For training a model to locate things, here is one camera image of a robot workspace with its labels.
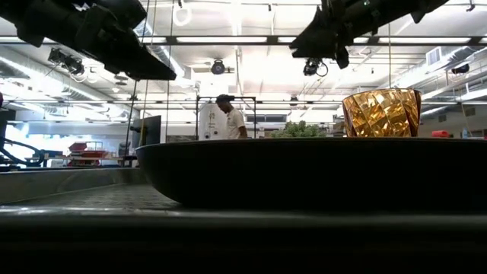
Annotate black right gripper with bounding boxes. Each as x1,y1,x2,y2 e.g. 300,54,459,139
288,0,381,71

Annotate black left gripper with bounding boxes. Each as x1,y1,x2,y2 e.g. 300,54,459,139
74,0,178,82

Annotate amber faceted glass cup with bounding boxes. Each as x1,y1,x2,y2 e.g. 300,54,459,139
341,88,422,139

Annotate black round plate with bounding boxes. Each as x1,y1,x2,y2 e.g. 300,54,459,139
135,136,487,211

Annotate black plastic tray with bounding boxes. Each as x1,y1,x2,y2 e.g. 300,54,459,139
0,166,487,274

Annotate dark computer monitor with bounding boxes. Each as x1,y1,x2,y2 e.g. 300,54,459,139
131,115,162,148

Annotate white board panel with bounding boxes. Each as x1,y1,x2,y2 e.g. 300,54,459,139
198,102,229,141

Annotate green artificial plant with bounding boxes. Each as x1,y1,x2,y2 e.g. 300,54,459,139
270,120,328,139

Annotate red storage bins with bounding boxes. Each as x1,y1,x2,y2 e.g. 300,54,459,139
67,141,108,167

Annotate person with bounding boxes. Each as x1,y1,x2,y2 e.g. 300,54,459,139
215,94,249,140

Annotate black overhead camera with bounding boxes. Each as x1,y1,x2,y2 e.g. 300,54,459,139
302,57,329,78
210,59,227,76
47,48,86,77

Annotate black aluminium table frame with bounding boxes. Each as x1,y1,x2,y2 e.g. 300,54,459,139
0,34,487,47

